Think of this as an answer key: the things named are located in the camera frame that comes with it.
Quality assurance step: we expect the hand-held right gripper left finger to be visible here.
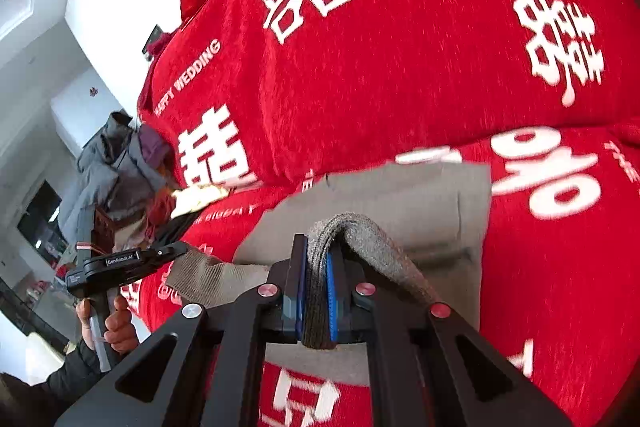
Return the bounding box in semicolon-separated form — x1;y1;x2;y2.
54;234;308;427

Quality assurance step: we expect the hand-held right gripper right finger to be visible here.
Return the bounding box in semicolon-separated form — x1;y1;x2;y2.
325;251;575;427

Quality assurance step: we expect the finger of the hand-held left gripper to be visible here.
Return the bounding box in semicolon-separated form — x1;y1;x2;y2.
147;242;189;272

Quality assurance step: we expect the grey knit garment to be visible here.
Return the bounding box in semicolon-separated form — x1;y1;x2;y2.
166;161;493;388

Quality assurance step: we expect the person's left forearm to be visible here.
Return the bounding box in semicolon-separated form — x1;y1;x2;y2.
0;339;123;427

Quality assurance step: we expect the person's left hand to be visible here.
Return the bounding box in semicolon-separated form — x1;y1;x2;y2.
75;296;141;355

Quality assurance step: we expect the dark red cloth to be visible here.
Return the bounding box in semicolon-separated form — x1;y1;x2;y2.
146;187;177;240

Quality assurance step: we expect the cream cloth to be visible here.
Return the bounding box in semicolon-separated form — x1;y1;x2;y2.
171;184;232;217

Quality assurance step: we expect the dark television screen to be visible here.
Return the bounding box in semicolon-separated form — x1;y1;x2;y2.
16;179;64;253

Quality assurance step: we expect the grey padded coat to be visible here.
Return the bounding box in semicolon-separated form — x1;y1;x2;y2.
59;111;173;233

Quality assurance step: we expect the purple cloth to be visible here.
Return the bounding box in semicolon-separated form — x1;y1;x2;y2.
137;124;173;170

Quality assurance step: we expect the red printed bed blanket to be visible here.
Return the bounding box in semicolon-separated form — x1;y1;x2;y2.
120;117;640;427

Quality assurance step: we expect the red printed folded quilt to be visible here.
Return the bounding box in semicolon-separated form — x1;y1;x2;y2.
137;0;640;190

